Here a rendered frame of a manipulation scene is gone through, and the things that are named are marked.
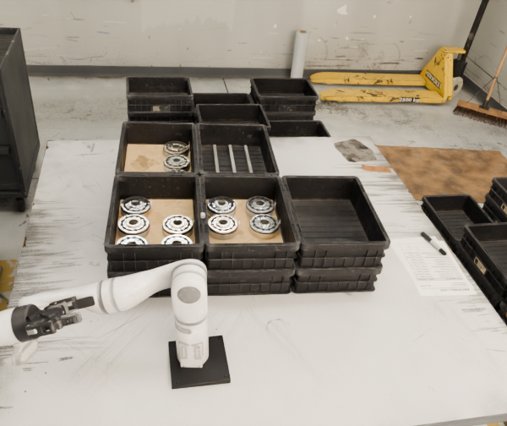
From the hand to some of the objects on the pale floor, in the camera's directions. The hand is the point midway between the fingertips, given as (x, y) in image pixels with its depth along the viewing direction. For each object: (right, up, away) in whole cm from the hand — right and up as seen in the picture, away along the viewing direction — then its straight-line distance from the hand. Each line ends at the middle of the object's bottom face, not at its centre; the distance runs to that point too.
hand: (84, 308), depth 110 cm
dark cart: (-123, +35, +218) cm, 253 cm away
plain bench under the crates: (+26, -47, +131) cm, 142 cm away
